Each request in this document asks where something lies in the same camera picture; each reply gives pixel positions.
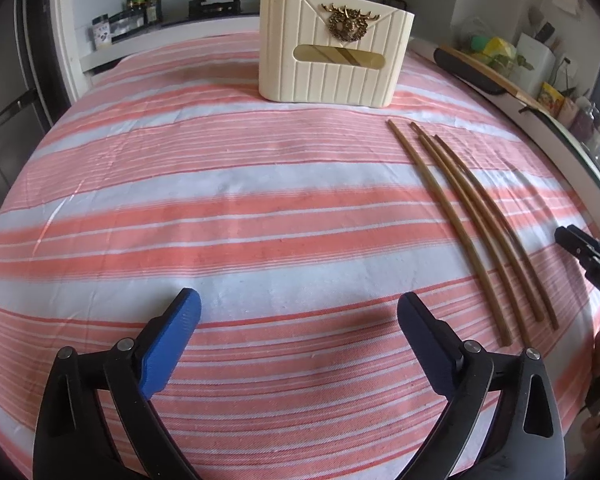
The brown wooden chopstick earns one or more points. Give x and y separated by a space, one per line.
485 215
475 230
505 225
447 230

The plastic bag with sponges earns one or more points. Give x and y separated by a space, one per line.
490 45

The wooden cutting board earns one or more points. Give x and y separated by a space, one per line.
490 77

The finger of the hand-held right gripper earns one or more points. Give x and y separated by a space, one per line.
575 242

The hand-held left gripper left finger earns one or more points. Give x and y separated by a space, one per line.
172 342

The cream ribbed utensil holder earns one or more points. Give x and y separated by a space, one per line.
330 50

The green cutting board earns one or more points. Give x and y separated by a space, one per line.
585 152

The glass french press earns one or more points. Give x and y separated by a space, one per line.
394 0

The row of spice jars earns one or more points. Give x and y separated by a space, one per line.
115 27

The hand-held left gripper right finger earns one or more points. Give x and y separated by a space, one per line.
427 345

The black gas cooktop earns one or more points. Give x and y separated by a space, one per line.
215 6

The yellow packet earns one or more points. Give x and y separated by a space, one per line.
551 99

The grey refrigerator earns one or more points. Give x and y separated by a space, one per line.
10 85

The pink striped tablecloth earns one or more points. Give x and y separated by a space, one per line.
240 220

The white kitchen tool container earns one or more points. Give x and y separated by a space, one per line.
532 55

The purple soap bottle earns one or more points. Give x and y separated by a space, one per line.
584 122

